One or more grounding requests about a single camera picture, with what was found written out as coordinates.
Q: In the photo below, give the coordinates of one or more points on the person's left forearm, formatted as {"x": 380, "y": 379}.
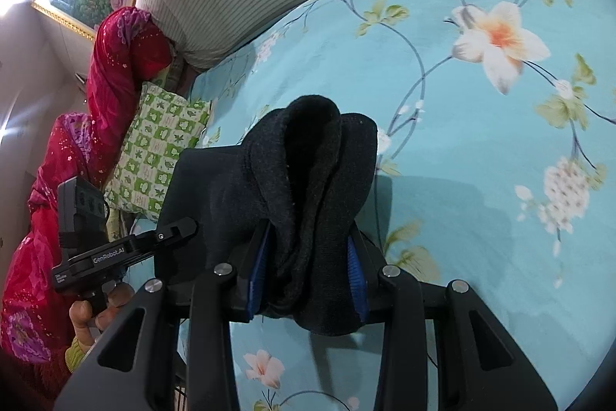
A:
{"x": 79, "y": 355}

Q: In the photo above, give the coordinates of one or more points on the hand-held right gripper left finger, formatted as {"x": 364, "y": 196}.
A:
{"x": 260, "y": 259}

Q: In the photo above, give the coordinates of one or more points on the green white patterned pillow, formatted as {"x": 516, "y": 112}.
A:
{"x": 154, "y": 146}

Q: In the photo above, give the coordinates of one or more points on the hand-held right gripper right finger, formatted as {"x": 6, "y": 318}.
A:
{"x": 357, "y": 276}

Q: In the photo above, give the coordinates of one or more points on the black pants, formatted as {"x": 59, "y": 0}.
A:
{"x": 308, "y": 180}

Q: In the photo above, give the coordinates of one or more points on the red patterned blanket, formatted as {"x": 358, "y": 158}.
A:
{"x": 43, "y": 271}

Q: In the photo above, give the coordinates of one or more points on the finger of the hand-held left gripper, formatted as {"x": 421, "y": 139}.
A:
{"x": 171, "y": 230}

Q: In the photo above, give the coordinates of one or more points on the person's left hand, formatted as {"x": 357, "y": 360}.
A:
{"x": 110, "y": 310}

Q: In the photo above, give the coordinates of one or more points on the blue floral bed sheet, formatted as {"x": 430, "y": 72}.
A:
{"x": 457, "y": 151}

